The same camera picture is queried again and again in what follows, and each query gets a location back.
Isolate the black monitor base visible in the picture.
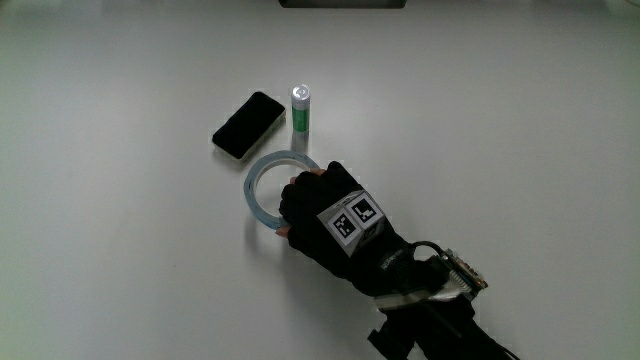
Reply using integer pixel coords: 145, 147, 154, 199
278, 0, 407, 9

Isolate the person's right hand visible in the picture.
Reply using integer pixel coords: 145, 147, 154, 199
274, 160, 426, 297

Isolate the blue tape roll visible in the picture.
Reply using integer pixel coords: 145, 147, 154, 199
243, 149, 321, 231

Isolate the green white glue stick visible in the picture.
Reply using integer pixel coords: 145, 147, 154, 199
290, 83, 312, 134

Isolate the black whiteboard eraser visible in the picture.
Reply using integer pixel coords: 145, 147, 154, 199
211, 90, 287, 161

